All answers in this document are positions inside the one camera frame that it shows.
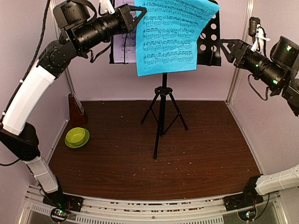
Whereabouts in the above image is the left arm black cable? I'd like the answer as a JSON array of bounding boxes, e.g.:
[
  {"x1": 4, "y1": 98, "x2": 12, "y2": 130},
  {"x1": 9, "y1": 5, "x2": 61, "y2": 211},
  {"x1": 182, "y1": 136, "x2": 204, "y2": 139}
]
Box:
[{"x1": 0, "y1": 0, "x2": 52, "y2": 166}]

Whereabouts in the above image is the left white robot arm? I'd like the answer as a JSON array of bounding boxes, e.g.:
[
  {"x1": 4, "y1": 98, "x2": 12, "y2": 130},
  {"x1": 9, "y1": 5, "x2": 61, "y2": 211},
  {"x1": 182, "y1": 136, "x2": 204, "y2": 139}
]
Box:
[{"x1": 0, "y1": 0, "x2": 147, "y2": 207}]

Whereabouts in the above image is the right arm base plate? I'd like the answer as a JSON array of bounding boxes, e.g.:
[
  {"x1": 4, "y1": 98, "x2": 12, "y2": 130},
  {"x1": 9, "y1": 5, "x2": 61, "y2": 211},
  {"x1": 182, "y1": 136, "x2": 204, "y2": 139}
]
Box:
[{"x1": 223, "y1": 194, "x2": 263, "y2": 211}]

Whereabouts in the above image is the black music stand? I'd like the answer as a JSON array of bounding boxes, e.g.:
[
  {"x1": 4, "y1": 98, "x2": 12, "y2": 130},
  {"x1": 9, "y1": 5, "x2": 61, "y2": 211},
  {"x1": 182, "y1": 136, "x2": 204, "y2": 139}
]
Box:
[{"x1": 108, "y1": 0, "x2": 222, "y2": 160}]

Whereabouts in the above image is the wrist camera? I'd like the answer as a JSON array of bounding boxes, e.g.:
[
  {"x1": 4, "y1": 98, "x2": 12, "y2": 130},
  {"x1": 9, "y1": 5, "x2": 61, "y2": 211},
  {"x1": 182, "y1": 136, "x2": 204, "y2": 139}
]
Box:
[
  {"x1": 99, "y1": 0, "x2": 115, "y2": 16},
  {"x1": 248, "y1": 17, "x2": 271, "y2": 56}
]

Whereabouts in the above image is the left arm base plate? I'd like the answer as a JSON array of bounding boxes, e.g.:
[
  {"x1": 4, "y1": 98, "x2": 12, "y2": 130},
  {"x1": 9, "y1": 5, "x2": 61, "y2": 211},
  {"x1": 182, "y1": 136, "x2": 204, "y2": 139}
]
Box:
[{"x1": 43, "y1": 194, "x2": 84, "y2": 212}]

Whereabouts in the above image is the green bowl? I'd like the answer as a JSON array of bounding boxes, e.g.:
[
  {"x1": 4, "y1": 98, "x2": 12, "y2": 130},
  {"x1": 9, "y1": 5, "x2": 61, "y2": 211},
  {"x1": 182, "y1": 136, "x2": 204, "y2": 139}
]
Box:
[{"x1": 64, "y1": 127, "x2": 90, "y2": 148}]

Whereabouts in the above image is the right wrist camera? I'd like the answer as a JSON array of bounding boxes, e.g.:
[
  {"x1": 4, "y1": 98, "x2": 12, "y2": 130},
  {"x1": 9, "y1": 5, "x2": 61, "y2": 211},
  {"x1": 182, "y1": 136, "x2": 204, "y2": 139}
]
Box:
[{"x1": 248, "y1": 17, "x2": 271, "y2": 56}]

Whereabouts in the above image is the aluminium front rail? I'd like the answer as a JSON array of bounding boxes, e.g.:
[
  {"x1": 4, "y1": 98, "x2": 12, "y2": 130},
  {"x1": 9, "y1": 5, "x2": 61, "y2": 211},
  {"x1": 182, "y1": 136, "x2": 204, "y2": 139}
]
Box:
[{"x1": 18, "y1": 185, "x2": 288, "y2": 224}]

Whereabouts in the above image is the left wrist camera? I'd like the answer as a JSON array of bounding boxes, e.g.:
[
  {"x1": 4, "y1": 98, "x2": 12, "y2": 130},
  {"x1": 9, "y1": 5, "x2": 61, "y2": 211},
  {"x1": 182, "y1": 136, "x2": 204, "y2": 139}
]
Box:
[{"x1": 99, "y1": 0, "x2": 115, "y2": 16}]

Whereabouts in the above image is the brown wooden metronome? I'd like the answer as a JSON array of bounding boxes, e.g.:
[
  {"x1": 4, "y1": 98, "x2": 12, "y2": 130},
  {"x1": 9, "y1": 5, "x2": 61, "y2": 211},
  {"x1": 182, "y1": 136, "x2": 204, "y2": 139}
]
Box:
[{"x1": 68, "y1": 93, "x2": 88, "y2": 127}]

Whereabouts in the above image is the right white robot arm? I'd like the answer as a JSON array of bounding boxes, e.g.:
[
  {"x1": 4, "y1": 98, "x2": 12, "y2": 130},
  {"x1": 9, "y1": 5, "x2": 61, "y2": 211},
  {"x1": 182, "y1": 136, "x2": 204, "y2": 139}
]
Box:
[{"x1": 219, "y1": 36, "x2": 299, "y2": 206}]

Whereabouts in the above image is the blue sheet music page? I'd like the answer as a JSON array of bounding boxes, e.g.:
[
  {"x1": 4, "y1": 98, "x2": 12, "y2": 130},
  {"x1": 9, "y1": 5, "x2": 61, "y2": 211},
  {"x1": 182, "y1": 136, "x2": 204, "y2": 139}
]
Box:
[{"x1": 135, "y1": 0, "x2": 221, "y2": 77}]

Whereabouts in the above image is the lilac sheet music page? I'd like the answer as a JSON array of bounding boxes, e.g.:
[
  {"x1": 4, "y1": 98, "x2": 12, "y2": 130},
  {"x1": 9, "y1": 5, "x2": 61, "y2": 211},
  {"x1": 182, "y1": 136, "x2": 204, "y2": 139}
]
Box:
[{"x1": 109, "y1": 0, "x2": 137, "y2": 63}]

